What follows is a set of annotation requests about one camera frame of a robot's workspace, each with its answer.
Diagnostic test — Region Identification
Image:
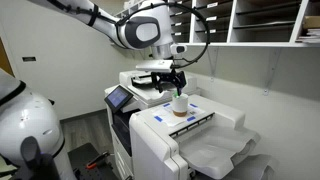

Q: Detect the black orange clamp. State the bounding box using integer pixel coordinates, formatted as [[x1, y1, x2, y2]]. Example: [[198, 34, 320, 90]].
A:
[[86, 151, 110, 169]]

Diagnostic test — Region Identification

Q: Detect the white paper sheet with tape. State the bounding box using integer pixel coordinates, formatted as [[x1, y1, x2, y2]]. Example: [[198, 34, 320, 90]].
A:
[[150, 101, 207, 128]]

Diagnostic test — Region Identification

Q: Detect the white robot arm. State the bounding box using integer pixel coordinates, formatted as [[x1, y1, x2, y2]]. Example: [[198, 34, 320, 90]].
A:
[[28, 0, 187, 95]]

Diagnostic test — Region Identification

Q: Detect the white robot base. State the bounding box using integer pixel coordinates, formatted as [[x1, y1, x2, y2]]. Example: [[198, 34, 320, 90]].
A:
[[0, 69, 76, 180]]

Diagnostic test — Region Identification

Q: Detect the white copier finisher unit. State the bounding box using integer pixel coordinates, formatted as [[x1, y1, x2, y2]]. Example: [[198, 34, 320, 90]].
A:
[[129, 95, 278, 180]]

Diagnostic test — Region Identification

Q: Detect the black wall sign plate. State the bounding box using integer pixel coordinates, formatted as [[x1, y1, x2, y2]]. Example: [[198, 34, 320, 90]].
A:
[[22, 57, 36, 62]]

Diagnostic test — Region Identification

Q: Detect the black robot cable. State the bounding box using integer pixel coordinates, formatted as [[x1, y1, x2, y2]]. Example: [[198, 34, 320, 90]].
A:
[[116, 2, 212, 70]]

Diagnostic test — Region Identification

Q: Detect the copier touchscreen panel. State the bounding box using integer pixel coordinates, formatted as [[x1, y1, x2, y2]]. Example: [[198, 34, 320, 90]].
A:
[[104, 85, 133, 112]]

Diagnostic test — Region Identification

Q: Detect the white office copier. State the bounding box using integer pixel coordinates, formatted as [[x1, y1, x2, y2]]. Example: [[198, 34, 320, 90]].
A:
[[105, 71, 188, 180]]

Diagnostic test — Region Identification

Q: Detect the white mug with brown base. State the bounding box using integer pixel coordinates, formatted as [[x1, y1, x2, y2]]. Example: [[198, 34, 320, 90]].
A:
[[172, 94, 188, 117]]

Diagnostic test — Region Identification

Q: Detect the black perforated mounting table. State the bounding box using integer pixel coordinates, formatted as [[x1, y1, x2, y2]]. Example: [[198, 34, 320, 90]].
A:
[[68, 143, 118, 180]]

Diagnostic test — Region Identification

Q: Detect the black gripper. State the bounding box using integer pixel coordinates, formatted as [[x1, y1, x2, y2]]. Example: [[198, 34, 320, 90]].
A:
[[151, 70, 186, 96]]

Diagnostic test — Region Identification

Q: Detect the white wall mail sorter shelf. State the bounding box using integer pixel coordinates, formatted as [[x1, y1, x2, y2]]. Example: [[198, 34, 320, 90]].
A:
[[164, 0, 320, 47]]

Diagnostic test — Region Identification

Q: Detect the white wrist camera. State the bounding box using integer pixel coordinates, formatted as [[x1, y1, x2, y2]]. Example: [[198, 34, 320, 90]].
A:
[[170, 44, 187, 55]]

